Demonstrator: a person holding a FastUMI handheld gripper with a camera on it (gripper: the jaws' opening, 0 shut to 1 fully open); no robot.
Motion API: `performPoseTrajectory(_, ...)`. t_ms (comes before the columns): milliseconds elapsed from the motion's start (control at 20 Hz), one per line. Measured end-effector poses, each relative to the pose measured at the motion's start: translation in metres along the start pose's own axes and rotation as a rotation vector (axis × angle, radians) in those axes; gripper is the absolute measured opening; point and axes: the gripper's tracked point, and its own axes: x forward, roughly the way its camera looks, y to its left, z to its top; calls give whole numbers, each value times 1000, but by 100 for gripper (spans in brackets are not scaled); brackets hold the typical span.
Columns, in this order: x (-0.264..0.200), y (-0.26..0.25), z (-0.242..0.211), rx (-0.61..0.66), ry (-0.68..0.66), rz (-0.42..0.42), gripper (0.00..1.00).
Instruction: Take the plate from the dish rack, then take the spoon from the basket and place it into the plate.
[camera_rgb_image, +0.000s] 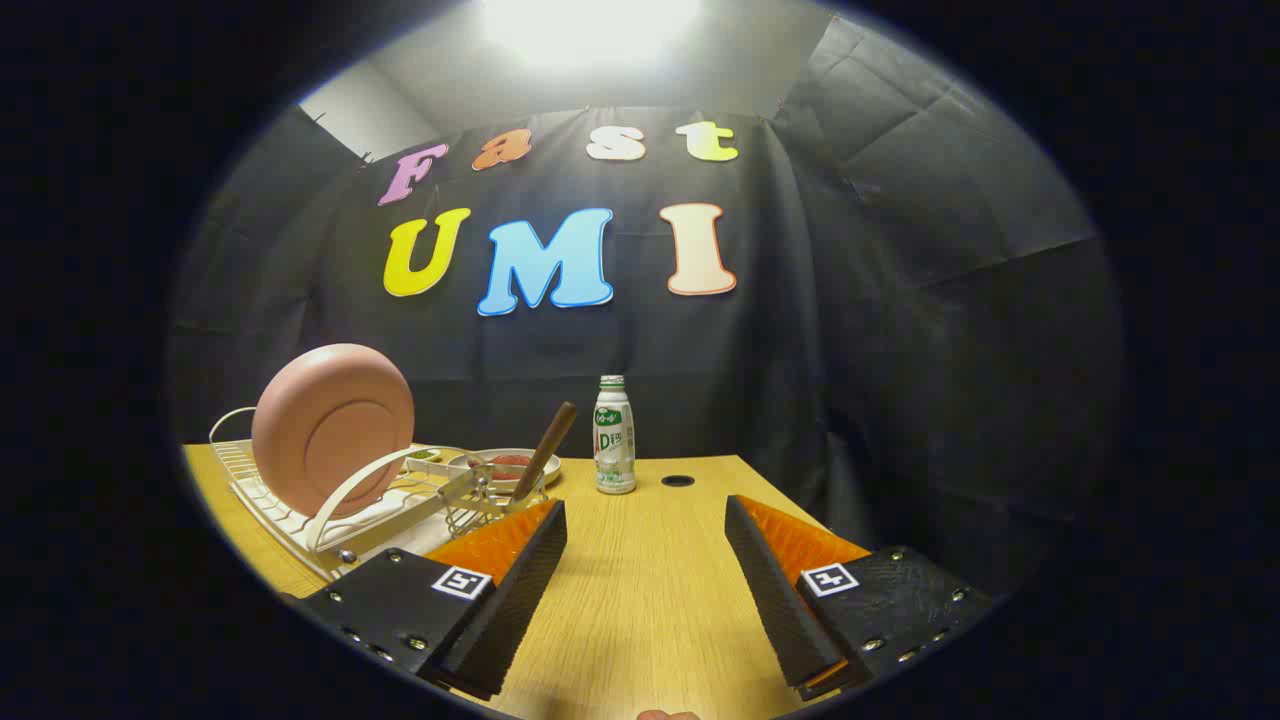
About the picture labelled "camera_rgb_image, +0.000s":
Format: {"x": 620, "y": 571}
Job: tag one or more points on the large red meat piece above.
{"x": 510, "y": 461}

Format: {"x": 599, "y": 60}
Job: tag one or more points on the pink plate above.
{"x": 325, "y": 425}

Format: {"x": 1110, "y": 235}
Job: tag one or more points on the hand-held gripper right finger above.
{"x": 775, "y": 600}

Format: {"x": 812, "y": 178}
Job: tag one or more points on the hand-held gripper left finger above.
{"x": 520, "y": 590}

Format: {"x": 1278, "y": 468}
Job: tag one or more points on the black backdrop cloth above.
{"x": 850, "y": 350}

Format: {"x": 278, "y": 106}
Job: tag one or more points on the white green drink bottle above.
{"x": 614, "y": 440}

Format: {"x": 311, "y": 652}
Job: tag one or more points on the beige plate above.
{"x": 545, "y": 472}

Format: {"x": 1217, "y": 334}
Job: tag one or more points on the metal cutlery basket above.
{"x": 480, "y": 510}

